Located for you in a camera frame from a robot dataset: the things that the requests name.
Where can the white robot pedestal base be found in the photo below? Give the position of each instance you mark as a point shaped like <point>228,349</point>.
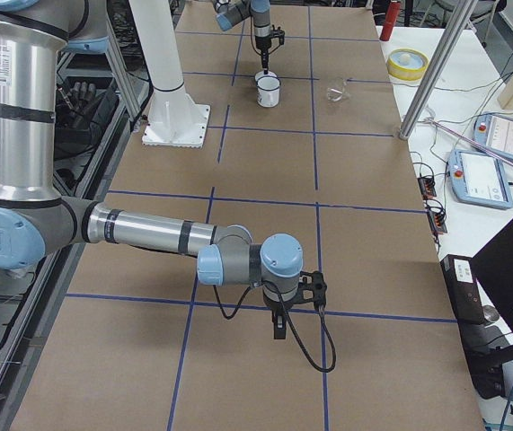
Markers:
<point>174,118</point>

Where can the far blue teach pendant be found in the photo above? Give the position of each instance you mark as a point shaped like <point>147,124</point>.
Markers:
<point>495,131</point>

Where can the red bottle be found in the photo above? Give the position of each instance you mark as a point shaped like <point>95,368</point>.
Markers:
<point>391,16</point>

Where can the yellow tape roll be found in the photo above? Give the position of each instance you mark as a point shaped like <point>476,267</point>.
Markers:
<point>406,75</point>

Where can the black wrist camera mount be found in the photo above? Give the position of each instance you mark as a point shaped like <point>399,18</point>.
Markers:
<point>312,289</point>
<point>277,33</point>

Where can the near blue teach pendant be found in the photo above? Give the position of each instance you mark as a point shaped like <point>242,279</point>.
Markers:
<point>479,179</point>

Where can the black desktop box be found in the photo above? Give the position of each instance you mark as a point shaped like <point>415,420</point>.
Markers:
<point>462,289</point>

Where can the black laptop computer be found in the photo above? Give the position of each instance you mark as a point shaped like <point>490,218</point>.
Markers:
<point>493,267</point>

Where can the metal reacher grabber stick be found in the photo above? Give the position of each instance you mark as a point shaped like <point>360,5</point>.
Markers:
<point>469,141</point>

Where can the orange black adapter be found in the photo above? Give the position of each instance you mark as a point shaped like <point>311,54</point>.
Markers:
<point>427,184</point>
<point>437,216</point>

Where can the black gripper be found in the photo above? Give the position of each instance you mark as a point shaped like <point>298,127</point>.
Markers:
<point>262,44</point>
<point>277,310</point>

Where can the orange black adapter far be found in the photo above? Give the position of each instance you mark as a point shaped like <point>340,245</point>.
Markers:
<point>427,184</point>

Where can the orange black adapter near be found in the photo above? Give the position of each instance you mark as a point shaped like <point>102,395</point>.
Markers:
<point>437,216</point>

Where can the white enamel cup blue rim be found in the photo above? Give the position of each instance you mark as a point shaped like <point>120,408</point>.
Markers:
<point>268,88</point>

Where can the blue teach pendant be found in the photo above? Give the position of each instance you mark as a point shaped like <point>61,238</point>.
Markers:
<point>479,179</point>
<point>495,131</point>

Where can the aluminium frame post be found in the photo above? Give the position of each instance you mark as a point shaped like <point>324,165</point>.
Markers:
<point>455,26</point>

